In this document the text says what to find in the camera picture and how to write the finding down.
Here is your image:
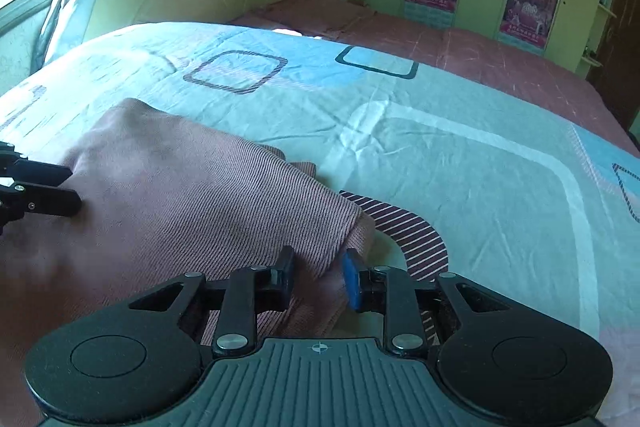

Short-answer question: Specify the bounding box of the dark brown door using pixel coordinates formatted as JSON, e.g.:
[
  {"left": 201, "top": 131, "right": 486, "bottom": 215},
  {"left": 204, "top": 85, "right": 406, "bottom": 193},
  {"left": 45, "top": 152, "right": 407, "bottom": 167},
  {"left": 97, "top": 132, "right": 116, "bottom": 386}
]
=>
[{"left": 587, "top": 0, "right": 640, "bottom": 128}]

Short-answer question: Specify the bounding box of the pink bed sheet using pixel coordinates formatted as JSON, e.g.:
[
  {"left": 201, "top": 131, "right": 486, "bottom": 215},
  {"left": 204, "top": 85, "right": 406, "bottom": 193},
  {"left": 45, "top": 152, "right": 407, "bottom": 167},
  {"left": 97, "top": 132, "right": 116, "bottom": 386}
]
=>
[{"left": 227, "top": 0, "right": 633, "bottom": 152}]

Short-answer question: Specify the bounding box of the light blue patterned blanket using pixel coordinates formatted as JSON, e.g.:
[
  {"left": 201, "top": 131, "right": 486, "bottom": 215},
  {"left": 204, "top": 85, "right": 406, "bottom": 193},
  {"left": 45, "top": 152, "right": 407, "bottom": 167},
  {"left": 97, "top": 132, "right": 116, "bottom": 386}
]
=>
[{"left": 0, "top": 22, "right": 640, "bottom": 427}]

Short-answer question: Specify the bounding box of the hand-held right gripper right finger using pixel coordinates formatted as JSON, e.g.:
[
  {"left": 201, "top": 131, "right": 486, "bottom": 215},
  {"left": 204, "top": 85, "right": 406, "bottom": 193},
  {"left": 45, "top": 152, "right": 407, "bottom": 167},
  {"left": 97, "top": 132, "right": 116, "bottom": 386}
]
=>
[{"left": 341, "top": 249, "right": 511, "bottom": 353}]

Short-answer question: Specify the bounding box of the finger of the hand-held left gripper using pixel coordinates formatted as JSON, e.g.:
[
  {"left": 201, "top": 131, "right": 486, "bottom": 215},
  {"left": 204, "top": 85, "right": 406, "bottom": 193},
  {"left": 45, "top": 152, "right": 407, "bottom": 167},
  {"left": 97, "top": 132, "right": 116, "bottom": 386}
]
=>
[
  {"left": 0, "top": 183, "right": 82, "bottom": 235},
  {"left": 0, "top": 142, "right": 72, "bottom": 185}
]

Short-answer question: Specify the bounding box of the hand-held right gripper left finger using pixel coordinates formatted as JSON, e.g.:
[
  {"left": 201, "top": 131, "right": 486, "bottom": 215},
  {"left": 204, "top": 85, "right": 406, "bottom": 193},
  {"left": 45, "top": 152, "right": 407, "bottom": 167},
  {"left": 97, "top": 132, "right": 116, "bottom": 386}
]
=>
[{"left": 129, "top": 246, "right": 296, "bottom": 358}]

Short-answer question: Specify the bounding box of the cream corner shelf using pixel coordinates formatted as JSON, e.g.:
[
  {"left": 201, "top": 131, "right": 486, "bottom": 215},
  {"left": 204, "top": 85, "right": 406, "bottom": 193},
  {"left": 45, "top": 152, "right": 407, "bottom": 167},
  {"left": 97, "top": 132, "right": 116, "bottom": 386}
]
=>
[{"left": 580, "top": 0, "right": 628, "bottom": 68}]

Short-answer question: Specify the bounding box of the pink long-sleeve shirt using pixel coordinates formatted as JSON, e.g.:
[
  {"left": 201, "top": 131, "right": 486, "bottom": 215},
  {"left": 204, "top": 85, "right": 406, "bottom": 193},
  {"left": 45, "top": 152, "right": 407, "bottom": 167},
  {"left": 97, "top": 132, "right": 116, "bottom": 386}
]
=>
[{"left": 0, "top": 98, "right": 376, "bottom": 427}]

